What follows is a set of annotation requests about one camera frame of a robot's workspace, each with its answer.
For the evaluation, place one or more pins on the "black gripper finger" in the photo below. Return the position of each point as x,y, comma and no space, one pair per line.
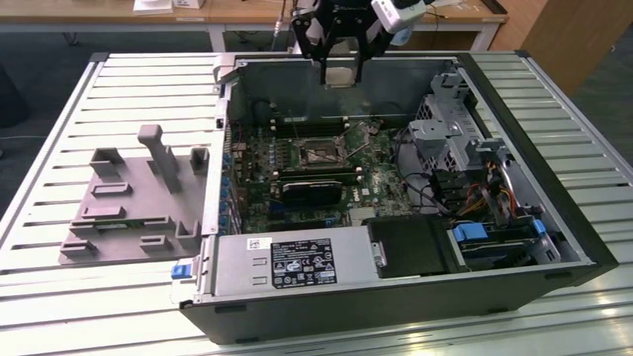
361,63
324,70

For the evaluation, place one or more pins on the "silver CPU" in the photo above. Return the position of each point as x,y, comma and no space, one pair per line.
342,76

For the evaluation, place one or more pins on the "black RAM slot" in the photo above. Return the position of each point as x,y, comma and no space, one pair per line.
312,121
321,178
312,130
316,170

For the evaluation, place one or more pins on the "CPU socket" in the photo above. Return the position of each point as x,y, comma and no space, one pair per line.
316,152

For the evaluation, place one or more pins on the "metal locking lever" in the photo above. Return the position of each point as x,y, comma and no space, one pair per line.
296,130

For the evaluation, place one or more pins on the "metal drive cage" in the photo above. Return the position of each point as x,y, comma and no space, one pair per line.
434,130

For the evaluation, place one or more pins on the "wooden desk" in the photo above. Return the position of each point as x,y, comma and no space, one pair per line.
223,15

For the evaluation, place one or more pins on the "green motherboard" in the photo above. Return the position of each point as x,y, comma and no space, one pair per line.
376,178

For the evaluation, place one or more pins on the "black graphics card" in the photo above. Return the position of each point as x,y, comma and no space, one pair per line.
312,194

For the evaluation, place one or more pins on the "silver chipset heatsink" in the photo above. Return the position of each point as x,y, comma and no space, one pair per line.
362,215

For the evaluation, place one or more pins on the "wooden cabinet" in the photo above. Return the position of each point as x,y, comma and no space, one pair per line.
568,37

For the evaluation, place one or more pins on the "grey parts rack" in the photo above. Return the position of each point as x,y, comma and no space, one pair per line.
128,174

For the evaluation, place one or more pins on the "black drive bay cover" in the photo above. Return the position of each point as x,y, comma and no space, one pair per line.
414,244

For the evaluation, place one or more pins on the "hard disk in blue carrier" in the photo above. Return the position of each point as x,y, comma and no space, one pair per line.
466,231

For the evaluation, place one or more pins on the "grey power supply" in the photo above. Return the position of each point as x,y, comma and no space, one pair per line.
232,267

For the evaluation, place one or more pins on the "blue plastic clip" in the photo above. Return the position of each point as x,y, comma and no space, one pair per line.
538,227

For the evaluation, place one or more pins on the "green RAM stick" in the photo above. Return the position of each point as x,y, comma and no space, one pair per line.
123,224

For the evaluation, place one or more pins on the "blue case latch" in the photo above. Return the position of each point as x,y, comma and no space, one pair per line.
179,271

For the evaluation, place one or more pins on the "black PC case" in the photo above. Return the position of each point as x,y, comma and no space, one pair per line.
345,319

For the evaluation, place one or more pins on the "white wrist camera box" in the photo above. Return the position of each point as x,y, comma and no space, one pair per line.
396,15

